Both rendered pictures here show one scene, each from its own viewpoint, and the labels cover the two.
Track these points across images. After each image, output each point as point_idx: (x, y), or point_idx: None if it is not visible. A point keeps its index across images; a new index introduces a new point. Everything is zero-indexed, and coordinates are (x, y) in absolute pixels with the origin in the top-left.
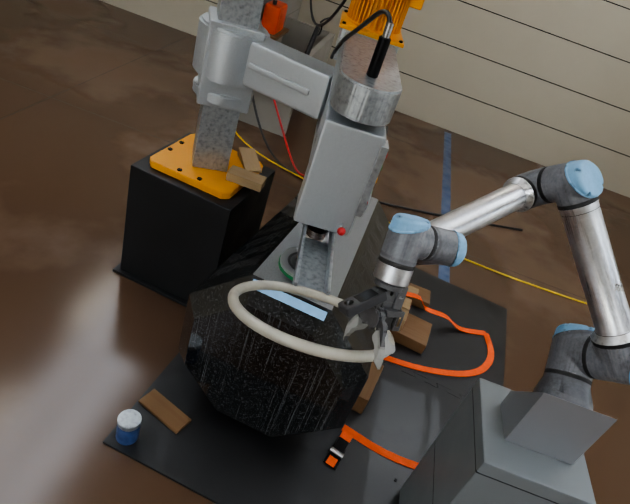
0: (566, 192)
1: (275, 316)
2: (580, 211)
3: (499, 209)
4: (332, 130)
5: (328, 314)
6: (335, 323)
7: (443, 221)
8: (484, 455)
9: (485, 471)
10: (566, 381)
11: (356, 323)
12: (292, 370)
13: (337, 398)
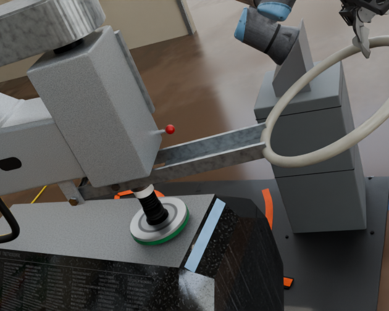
0: None
1: (225, 248)
2: None
3: None
4: (97, 57)
5: (218, 197)
6: (223, 197)
7: None
8: (331, 95)
9: (340, 99)
10: (283, 31)
11: (367, 31)
12: (255, 263)
13: (270, 229)
